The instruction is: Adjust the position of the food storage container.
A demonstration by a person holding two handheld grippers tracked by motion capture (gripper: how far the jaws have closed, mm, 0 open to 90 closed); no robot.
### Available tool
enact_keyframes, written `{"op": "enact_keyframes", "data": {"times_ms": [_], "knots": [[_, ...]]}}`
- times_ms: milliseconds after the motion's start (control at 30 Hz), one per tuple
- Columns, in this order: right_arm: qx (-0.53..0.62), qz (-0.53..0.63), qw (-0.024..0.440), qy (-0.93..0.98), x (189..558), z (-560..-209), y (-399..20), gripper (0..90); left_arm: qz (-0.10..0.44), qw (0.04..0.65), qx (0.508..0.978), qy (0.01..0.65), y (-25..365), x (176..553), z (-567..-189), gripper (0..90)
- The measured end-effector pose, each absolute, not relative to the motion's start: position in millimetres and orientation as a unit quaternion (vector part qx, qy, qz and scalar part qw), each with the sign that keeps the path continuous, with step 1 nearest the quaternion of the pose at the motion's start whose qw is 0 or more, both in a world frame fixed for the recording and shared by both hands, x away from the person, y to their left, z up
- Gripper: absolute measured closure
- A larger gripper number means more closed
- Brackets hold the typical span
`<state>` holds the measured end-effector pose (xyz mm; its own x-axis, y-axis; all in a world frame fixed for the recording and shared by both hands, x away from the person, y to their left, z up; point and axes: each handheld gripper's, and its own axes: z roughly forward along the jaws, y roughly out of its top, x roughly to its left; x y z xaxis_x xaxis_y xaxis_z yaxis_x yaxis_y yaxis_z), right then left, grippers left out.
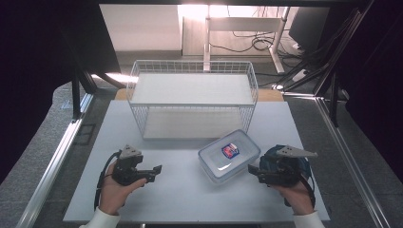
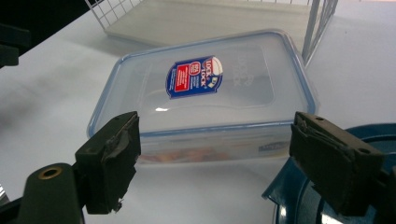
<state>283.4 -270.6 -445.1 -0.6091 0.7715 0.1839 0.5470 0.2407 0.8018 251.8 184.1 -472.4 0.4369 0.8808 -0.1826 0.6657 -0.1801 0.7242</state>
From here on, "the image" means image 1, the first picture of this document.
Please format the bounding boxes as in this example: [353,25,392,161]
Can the person's right hand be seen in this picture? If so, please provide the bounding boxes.
[271,180,316,217]

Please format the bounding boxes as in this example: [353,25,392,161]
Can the person's left hand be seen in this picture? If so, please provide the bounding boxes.
[98,161,148,217]

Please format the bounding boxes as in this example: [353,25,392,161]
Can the aluminium rail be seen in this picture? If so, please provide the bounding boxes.
[14,92,95,228]
[280,90,393,228]

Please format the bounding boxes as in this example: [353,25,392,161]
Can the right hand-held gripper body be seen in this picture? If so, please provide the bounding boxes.
[258,144,319,188]

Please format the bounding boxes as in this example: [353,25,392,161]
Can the white wire storage rack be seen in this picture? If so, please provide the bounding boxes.
[125,59,259,141]

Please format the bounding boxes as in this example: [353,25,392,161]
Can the white desk frame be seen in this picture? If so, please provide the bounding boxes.
[203,5,291,75]

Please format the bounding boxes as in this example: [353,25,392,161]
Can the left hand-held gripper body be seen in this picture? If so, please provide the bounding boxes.
[111,144,148,187]

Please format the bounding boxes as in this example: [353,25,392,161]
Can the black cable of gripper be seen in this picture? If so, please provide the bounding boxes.
[297,173,317,209]
[93,150,124,211]

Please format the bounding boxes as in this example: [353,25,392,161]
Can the white power strip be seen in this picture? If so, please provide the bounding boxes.
[290,68,308,84]

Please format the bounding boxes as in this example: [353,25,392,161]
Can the black metal stand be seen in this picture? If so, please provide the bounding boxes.
[58,27,127,124]
[274,0,376,128]

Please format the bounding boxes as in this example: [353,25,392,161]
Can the black monitor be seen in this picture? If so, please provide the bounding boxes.
[288,7,331,53]

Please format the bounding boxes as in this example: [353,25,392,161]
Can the black floor cables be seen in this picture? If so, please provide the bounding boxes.
[208,5,307,55]

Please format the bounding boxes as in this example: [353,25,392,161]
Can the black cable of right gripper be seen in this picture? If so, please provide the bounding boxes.
[297,173,317,209]

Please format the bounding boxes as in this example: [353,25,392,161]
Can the clear rectangular lidded container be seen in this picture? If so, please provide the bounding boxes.
[198,128,262,185]

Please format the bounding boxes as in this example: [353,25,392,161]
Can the white cabinet panel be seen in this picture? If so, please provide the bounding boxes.
[98,4,183,52]

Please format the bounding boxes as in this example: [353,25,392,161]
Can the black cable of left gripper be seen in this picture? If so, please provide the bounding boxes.
[93,150,124,211]

